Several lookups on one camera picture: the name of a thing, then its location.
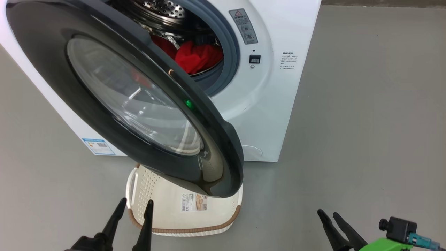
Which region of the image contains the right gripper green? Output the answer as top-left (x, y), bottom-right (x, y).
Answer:
top-left (317, 209), bottom-right (413, 251)

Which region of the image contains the cream perforated laundry basket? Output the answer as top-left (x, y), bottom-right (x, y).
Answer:
top-left (126, 164), bottom-right (243, 237)

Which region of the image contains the red and white garment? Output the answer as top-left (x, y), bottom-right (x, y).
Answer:
top-left (151, 35), bottom-right (224, 75)

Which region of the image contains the white front-load washing machine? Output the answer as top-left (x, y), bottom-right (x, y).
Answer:
top-left (0, 0), bottom-right (322, 162)

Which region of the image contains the dark round glass washer door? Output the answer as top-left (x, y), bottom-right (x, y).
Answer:
top-left (5, 0), bottom-right (244, 198)

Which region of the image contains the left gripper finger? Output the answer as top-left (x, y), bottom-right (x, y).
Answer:
top-left (132, 199), bottom-right (154, 251)
top-left (93, 197), bottom-right (127, 251)

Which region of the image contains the teal right camera connector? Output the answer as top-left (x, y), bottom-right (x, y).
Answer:
top-left (408, 233), bottom-right (446, 251)

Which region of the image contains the perforated steel washer drum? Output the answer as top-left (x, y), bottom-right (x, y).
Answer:
top-left (105, 0), bottom-right (223, 75)

